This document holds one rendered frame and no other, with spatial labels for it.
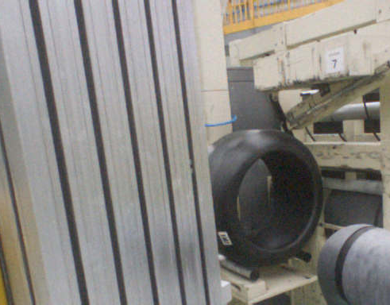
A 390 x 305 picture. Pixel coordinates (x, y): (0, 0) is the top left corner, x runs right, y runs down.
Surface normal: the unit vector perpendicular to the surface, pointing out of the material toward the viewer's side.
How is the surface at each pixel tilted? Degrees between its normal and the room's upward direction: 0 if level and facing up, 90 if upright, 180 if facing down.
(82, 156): 90
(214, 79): 90
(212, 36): 90
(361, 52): 90
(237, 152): 53
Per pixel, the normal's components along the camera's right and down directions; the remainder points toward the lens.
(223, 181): -0.21, -0.14
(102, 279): 0.83, 0.04
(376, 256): -0.67, -0.58
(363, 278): -0.85, -0.09
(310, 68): -0.83, 0.18
